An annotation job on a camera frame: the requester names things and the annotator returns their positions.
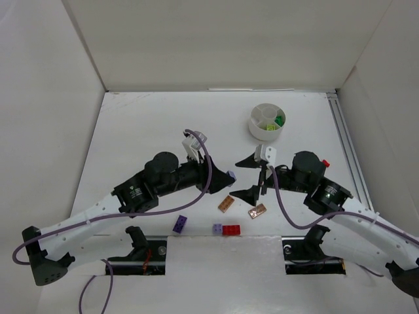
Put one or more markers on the small lime green lego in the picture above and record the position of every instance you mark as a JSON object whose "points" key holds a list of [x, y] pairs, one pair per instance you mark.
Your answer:
{"points": [[270, 127]]}

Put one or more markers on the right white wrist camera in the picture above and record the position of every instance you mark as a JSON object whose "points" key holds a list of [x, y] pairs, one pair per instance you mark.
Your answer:
{"points": [[265, 153]]}

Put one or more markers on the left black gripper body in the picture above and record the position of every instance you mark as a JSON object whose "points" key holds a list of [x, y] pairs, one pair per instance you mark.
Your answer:
{"points": [[203, 176]]}

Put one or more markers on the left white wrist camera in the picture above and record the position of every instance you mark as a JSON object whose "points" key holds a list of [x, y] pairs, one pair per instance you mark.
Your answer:
{"points": [[192, 147]]}

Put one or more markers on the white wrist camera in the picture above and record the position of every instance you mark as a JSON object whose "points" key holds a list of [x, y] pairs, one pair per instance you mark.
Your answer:
{"points": [[265, 153], [192, 147]]}

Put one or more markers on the brown orange lego plate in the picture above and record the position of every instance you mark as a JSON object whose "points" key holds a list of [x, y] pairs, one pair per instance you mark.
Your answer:
{"points": [[257, 211]]}

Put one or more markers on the red rectangular lego brick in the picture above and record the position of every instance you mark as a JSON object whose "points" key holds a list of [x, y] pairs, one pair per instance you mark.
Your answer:
{"points": [[231, 230]]}

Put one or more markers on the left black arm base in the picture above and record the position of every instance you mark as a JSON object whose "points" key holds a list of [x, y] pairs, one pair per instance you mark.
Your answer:
{"points": [[146, 258]]}

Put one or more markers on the green lego plate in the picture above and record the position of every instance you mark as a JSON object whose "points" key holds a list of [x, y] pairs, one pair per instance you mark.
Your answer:
{"points": [[279, 118]]}

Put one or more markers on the dark purple lego brick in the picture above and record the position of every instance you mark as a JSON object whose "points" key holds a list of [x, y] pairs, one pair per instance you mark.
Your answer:
{"points": [[180, 224]]}

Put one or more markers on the pale lavender lego brick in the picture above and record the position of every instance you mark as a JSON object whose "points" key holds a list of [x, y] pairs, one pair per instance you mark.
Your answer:
{"points": [[217, 229]]}

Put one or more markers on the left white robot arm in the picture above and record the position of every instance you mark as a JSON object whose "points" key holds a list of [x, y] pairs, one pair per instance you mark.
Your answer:
{"points": [[52, 251]]}

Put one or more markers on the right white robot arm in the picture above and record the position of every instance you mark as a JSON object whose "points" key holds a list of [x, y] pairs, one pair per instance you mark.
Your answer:
{"points": [[345, 228]]}

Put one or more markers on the white round divided container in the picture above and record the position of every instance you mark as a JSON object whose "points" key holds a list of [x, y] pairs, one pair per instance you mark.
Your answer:
{"points": [[265, 112]]}

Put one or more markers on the dark green square lego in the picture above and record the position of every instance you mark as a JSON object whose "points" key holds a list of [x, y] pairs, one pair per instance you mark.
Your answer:
{"points": [[281, 122]]}

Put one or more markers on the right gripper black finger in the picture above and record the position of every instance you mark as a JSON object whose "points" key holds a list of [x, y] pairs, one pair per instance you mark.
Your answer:
{"points": [[250, 196], [249, 162]]}

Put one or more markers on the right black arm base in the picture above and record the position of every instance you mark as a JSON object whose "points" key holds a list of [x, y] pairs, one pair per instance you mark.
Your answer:
{"points": [[303, 256]]}

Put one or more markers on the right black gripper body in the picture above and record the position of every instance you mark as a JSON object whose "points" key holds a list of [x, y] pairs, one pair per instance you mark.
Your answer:
{"points": [[262, 178]]}

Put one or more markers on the light purple lego brick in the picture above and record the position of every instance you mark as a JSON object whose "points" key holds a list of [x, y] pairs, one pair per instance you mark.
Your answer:
{"points": [[231, 174]]}

